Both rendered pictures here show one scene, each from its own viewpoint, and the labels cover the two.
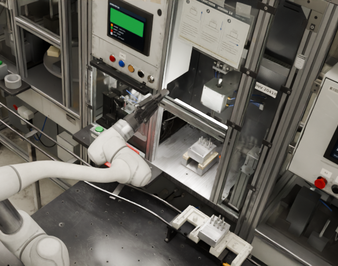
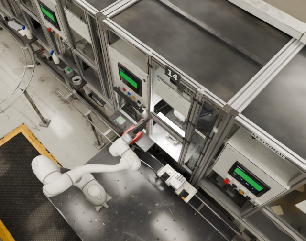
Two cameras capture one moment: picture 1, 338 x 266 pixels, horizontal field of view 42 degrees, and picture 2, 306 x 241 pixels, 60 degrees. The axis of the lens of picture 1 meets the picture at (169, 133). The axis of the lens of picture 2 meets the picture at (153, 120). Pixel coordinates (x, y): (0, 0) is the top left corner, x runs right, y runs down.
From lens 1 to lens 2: 0.89 m
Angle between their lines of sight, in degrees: 21
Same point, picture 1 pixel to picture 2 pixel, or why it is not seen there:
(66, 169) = (95, 169)
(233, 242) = (187, 187)
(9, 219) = not seen: hidden behind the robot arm
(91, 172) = (108, 169)
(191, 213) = (168, 168)
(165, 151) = (157, 128)
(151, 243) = (148, 178)
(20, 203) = (89, 133)
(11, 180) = (67, 182)
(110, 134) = (120, 143)
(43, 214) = (94, 159)
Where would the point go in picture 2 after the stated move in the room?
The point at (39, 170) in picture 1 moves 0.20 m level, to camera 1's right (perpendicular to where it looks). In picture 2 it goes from (81, 172) to (108, 178)
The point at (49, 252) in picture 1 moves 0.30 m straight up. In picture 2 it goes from (94, 193) to (87, 183)
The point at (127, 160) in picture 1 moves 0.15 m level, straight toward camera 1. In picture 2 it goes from (127, 159) to (125, 178)
